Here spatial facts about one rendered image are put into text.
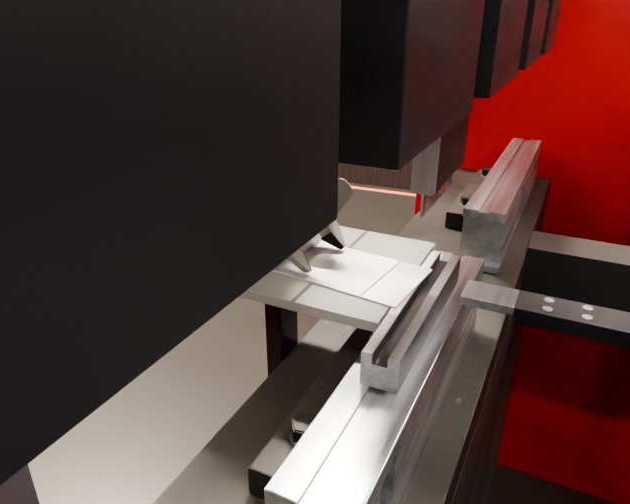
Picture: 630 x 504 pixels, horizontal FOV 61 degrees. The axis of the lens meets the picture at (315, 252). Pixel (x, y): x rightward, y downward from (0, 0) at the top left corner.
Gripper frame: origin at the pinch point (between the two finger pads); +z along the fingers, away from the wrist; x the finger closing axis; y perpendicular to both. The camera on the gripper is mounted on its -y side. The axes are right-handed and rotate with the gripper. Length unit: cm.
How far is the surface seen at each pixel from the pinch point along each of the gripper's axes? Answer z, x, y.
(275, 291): 1.0, -7.3, -0.3
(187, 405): 21, 56, -132
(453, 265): 8.5, 6.6, 8.6
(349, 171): -35, 305, -186
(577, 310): 15.8, 3.0, 18.0
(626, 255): 27, 49, 12
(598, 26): -7, 88, 20
